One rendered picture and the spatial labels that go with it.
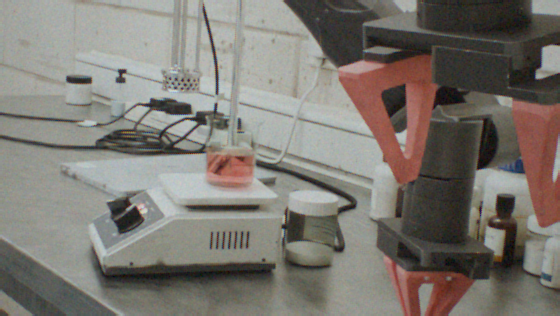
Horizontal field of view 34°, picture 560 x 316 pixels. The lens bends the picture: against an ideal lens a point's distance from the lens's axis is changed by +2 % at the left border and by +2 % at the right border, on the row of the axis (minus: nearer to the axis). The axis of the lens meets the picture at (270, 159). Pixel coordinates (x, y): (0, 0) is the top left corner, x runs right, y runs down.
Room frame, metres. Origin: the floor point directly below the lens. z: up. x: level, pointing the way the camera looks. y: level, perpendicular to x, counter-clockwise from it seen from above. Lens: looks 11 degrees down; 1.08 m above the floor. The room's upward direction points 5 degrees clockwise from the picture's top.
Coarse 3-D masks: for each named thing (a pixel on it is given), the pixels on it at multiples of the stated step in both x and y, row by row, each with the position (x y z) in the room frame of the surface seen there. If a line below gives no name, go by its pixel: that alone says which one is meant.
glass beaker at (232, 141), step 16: (208, 128) 1.02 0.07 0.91; (224, 128) 1.01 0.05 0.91; (240, 128) 1.01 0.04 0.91; (256, 128) 1.02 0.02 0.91; (208, 144) 1.02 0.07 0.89; (224, 144) 1.01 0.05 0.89; (240, 144) 1.01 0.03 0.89; (256, 144) 1.03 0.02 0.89; (208, 160) 1.02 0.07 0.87; (224, 160) 1.01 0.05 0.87; (240, 160) 1.01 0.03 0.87; (256, 160) 1.03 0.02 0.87; (208, 176) 1.02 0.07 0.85; (224, 176) 1.01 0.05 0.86; (240, 176) 1.01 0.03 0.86
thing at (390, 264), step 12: (456, 264) 0.75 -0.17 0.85; (468, 264) 0.73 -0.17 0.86; (396, 276) 0.77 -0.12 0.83; (468, 276) 0.73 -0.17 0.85; (480, 276) 0.73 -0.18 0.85; (396, 288) 0.77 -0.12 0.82; (432, 288) 0.79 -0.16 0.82; (444, 288) 0.78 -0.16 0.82; (432, 300) 0.78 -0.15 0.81; (432, 312) 0.78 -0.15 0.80
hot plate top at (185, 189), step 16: (160, 176) 1.06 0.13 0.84; (176, 176) 1.06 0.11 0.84; (192, 176) 1.07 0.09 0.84; (176, 192) 0.98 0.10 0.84; (192, 192) 0.99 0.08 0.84; (208, 192) 0.99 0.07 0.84; (224, 192) 1.00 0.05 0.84; (240, 192) 1.01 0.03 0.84; (256, 192) 1.01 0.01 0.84; (272, 192) 1.02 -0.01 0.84
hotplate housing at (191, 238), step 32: (160, 192) 1.05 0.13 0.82; (160, 224) 0.95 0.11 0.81; (192, 224) 0.96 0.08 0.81; (224, 224) 0.97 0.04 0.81; (256, 224) 0.98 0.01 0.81; (128, 256) 0.94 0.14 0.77; (160, 256) 0.95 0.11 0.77; (192, 256) 0.96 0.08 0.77; (224, 256) 0.97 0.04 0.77; (256, 256) 0.99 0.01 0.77
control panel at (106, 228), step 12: (144, 192) 1.06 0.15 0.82; (144, 204) 1.02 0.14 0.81; (108, 216) 1.04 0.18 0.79; (144, 216) 0.99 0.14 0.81; (156, 216) 0.97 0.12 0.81; (96, 228) 1.01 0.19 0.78; (108, 228) 1.00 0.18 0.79; (144, 228) 0.95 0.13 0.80; (108, 240) 0.96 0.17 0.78; (120, 240) 0.95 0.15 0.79
